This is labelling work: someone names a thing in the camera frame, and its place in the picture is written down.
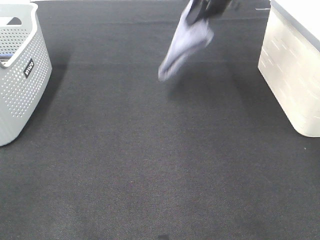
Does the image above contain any lavender towel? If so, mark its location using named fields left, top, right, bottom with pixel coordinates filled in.
left=158, top=0, right=214, bottom=82

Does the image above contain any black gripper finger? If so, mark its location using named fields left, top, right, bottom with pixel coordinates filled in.
left=186, top=0, right=203, bottom=25

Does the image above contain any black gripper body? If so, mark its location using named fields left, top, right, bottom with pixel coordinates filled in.
left=199, top=0, right=232, bottom=18

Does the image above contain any white plastic basket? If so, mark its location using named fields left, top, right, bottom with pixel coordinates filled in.
left=257, top=0, right=320, bottom=138

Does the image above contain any black table mat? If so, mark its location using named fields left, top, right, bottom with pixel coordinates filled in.
left=0, top=0, right=320, bottom=240

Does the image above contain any grey perforated laundry basket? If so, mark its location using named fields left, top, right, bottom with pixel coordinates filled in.
left=0, top=0, right=52, bottom=146

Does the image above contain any blue cloth inside grey basket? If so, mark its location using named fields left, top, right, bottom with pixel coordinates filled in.
left=0, top=53, right=13, bottom=62

